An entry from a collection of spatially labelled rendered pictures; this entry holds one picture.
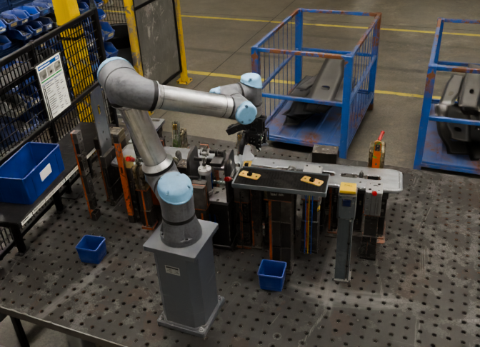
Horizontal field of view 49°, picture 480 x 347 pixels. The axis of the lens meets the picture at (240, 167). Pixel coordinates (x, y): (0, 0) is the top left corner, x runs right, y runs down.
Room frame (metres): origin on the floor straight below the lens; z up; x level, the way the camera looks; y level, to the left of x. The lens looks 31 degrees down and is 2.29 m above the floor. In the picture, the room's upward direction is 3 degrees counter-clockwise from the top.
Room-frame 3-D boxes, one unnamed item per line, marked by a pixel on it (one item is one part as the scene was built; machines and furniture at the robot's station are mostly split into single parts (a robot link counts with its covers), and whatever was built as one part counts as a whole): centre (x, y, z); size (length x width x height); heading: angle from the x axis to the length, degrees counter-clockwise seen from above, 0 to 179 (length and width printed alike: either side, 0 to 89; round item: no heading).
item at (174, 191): (1.51, 0.23, 1.27); 0.13 x 0.12 x 0.14; 23
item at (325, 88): (4.35, -0.75, 0.47); 1.20 x 0.80 x 0.95; 155
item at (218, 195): (1.95, 0.12, 0.94); 0.18 x 0.13 x 0.49; 74
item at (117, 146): (2.12, 0.56, 0.95); 0.03 x 0.01 x 0.50; 74
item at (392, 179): (2.12, -0.05, 1.00); 1.38 x 0.22 x 0.02; 74
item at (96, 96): (2.33, 0.67, 1.17); 0.12 x 0.01 x 0.34; 164
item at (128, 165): (2.15, 0.53, 0.88); 0.04 x 0.04 x 0.36; 74
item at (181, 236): (1.50, 0.23, 1.15); 0.15 x 0.15 x 0.10
